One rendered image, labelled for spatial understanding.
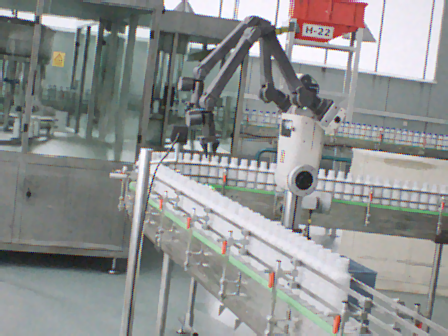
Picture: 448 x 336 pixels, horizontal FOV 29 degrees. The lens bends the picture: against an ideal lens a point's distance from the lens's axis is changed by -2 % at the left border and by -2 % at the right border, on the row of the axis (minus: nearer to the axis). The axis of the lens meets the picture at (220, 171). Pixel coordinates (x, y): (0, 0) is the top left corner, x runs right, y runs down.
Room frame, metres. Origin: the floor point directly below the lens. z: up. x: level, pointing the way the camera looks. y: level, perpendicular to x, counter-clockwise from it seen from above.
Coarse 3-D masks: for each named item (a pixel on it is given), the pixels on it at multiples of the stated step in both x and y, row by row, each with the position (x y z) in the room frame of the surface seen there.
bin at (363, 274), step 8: (344, 256) 3.63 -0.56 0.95; (352, 264) 3.55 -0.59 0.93; (360, 264) 3.48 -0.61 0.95; (352, 272) 3.31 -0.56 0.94; (360, 272) 3.33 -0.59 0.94; (368, 272) 3.34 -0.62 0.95; (376, 272) 3.35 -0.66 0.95; (360, 280) 3.33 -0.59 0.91; (368, 280) 3.34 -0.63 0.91; (352, 288) 3.32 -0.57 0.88; (360, 288) 3.33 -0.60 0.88; (352, 296) 3.32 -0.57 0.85; (368, 296) 3.34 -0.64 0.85; (352, 304) 3.32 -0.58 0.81; (352, 312) 3.33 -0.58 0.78; (368, 312) 3.35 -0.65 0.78; (240, 320) 3.24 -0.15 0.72; (360, 320) 3.34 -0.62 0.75; (368, 320) 3.35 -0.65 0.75
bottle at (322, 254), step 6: (318, 252) 2.46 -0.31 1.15; (324, 252) 2.45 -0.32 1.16; (330, 252) 2.46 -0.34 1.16; (318, 258) 2.46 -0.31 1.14; (324, 258) 2.44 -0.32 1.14; (312, 264) 2.46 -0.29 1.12; (318, 264) 2.44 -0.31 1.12; (324, 264) 2.44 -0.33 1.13; (318, 270) 2.44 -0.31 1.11; (312, 276) 2.45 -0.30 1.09; (318, 276) 2.44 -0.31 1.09; (312, 282) 2.45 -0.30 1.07; (312, 288) 2.44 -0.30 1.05; (312, 300) 2.44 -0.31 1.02
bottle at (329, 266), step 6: (330, 258) 2.39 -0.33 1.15; (336, 258) 2.39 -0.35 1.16; (330, 264) 2.39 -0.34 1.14; (324, 270) 2.39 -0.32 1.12; (330, 270) 2.38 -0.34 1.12; (318, 282) 2.41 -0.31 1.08; (324, 282) 2.38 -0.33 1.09; (318, 288) 2.40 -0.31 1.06; (324, 288) 2.38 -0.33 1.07; (318, 294) 2.40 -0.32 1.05; (324, 294) 2.38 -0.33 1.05; (318, 306) 2.39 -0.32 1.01
